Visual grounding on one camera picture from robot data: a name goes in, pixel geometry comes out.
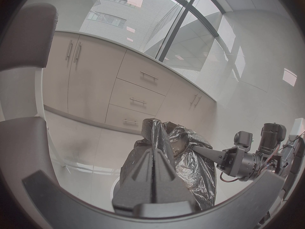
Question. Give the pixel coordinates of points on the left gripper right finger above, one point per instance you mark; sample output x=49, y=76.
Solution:
x=169, y=187

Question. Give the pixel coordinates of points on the window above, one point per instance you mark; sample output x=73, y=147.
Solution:
x=114, y=8

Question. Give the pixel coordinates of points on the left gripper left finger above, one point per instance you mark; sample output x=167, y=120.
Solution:
x=138, y=185

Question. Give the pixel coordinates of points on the black plastic bag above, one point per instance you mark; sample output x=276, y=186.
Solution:
x=195, y=166

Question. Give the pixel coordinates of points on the white trash bin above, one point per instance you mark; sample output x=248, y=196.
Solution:
x=114, y=189

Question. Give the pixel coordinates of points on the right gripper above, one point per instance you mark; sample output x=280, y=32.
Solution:
x=245, y=166

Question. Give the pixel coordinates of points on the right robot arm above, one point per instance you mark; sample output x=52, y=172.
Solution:
x=271, y=137

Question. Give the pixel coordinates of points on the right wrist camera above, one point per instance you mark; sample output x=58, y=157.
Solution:
x=244, y=139

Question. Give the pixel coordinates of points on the beige cabinet with drawers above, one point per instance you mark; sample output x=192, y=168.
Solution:
x=95, y=80

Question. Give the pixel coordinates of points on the grey chair with white legs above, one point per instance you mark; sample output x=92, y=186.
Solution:
x=23, y=37

